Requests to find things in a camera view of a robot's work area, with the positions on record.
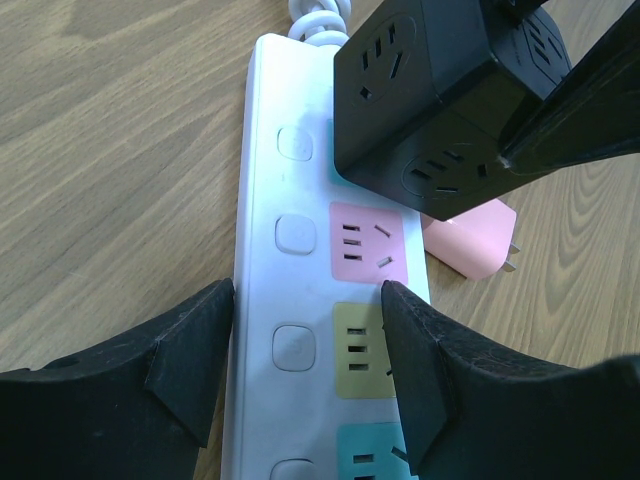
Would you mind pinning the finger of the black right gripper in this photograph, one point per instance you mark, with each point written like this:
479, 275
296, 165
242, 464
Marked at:
593, 114

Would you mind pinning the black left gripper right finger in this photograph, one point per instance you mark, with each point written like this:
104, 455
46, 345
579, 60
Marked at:
471, 408

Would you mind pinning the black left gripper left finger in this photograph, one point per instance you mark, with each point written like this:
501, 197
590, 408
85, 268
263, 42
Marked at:
137, 406

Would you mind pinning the white multicolour power strip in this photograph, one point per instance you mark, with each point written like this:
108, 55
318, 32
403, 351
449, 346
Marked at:
309, 390

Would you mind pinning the small pink plug adapter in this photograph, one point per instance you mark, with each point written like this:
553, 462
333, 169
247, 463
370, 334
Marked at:
477, 243

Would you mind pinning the black cube socket adapter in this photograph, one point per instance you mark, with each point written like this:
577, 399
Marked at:
427, 92

